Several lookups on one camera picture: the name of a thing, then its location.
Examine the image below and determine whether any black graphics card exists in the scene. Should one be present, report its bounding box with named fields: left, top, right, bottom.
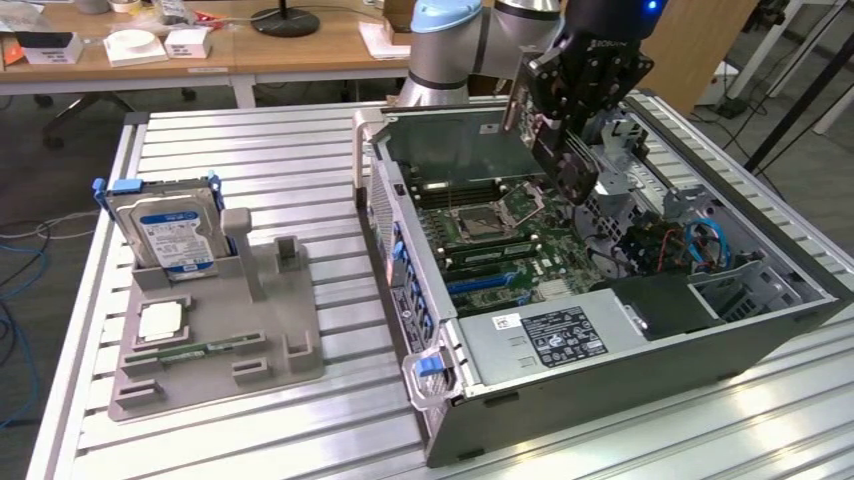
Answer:
left=503, top=49, right=601, bottom=205

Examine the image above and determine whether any grey plastic parts rack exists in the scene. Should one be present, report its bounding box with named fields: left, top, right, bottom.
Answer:
left=109, top=207, right=328, bottom=424

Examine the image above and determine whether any metal socket cover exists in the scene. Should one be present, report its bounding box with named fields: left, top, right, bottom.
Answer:
left=496, top=180, right=548, bottom=224

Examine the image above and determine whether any red wire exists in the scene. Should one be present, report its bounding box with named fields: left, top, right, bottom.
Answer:
left=656, top=224, right=683, bottom=271

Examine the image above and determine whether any brown cardboard box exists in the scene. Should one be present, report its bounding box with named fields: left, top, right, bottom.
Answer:
left=383, top=0, right=416, bottom=34

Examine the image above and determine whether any white box black lid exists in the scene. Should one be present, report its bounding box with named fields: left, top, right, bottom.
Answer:
left=12, top=30, right=86, bottom=66

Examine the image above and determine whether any silver CPU chip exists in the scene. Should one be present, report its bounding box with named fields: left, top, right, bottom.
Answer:
left=136, top=303, right=188, bottom=346

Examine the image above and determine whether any grey power supply unit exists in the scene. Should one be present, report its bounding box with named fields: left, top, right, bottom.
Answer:
left=456, top=289, right=652, bottom=389

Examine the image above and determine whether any white paper booklet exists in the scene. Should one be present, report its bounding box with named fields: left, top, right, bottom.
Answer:
left=357, top=19, right=413, bottom=61

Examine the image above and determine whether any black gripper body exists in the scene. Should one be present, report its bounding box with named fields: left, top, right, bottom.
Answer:
left=551, top=0, right=669, bottom=122

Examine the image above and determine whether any hard disk in blue caddy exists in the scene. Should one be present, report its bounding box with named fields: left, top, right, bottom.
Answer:
left=90, top=172, right=225, bottom=281

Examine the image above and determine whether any white floor cable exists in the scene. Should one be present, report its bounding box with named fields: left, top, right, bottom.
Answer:
left=0, top=212, right=101, bottom=241

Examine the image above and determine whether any black stand pole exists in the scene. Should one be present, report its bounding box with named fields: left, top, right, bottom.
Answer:
left=743, top=49, right=854, bottom=174

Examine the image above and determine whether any grey metal disk bay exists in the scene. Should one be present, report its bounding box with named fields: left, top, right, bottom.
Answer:
left=685, top=259, right=802, bottom=324

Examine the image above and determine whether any wooden cabinet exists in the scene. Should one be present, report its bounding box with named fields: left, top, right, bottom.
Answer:
left=632, top=0, right=761, bottom=116

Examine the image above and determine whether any small white box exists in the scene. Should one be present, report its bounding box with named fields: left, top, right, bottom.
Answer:
left=162, top=27, right=214, bottom=60

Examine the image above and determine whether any wooden desk white frame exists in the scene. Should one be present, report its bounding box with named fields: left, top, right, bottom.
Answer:
left=0, top=0, right=601, bottom=109

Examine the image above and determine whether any black round lamp base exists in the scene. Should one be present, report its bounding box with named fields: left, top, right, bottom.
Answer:
left=250, top=0, right=321, bottom=39

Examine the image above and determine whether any black plastic shroud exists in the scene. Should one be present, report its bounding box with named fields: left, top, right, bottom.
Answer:
left=589, top=272, right=725, bottom=341

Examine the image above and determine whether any grey metal drive cage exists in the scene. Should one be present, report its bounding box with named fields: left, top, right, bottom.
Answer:
left=572, top=139, right=668, bottom=241

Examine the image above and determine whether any orange box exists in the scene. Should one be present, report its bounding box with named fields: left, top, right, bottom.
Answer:
left=0, top=37, right=25, bottom=71

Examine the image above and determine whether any green RAM stick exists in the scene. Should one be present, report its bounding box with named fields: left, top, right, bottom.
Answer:
left=125, top=337, right=265, bottom=366

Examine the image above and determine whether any green motherboard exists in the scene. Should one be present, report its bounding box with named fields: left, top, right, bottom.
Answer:
left=399, top=174, right=601, bottom=309

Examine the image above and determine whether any blue floor cable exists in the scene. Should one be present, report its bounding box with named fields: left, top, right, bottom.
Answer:
left=0, top=242, right=52, bottom=431

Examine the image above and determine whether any white table frame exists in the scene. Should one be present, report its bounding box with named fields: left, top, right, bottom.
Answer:
left=692, top=0, right=854, bottom=136

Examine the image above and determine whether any blue wire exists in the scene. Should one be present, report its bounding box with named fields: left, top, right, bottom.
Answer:
left=685, top=217, right=735, bottom=271

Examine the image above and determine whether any open dark grey PC case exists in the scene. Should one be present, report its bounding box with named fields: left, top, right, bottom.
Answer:
left=350, top=89, right=854, bottom=469

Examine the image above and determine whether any blue expansion slot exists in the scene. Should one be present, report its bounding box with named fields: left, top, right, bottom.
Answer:
left=444, top=272, right=516, bottom=296

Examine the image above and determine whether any white square tray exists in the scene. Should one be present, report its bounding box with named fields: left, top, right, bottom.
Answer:
left=102, top=28, right=169, bottom=68

